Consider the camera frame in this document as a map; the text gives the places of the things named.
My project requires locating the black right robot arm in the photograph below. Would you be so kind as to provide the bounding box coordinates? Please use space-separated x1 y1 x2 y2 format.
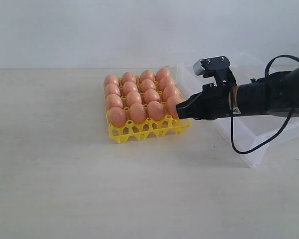
176 57 299 120

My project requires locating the yellow plastic egg tray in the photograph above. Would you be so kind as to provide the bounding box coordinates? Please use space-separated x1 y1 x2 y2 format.
104 74 192 144

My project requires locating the brown egg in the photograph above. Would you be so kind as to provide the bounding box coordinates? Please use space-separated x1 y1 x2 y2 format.
104 83 121 97
106 94 124 110
121 72 137 84
122 81 138 95
144 89 160 104
159 76 175 91
108 107 127 127
155 67 171 82
163 85 180 101
166 95 183 119
147 101 165 121
104 74 120 87
139 69 154 83
141 79 156 93
126 91 142 107
129 102 147 124

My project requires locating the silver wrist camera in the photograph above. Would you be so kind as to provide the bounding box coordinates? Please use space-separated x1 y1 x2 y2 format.
193 56 230 85

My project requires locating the clear plastic bin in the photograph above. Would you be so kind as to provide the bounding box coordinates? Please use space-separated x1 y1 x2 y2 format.
176 54 299 167

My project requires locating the black camera cable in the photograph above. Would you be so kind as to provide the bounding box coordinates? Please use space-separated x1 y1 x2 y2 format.
229 54 299 155

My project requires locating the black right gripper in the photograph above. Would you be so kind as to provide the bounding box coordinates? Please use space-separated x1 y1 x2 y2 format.
176 68 236 121

